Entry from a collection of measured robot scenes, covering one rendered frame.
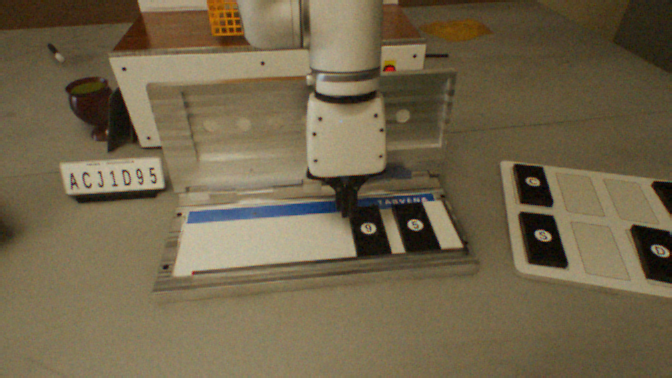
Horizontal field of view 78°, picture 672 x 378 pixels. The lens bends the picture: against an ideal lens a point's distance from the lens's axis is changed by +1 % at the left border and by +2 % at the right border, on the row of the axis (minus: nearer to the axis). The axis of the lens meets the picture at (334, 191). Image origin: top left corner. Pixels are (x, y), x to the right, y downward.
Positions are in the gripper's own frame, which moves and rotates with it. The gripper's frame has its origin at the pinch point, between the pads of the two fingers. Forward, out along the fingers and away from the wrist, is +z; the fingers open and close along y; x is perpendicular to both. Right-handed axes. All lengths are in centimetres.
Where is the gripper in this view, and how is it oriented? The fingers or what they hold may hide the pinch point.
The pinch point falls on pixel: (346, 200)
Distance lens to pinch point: 57.0
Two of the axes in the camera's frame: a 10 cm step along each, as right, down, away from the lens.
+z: 0.2, 8.8, 4.8
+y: 9.9, -0.7, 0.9
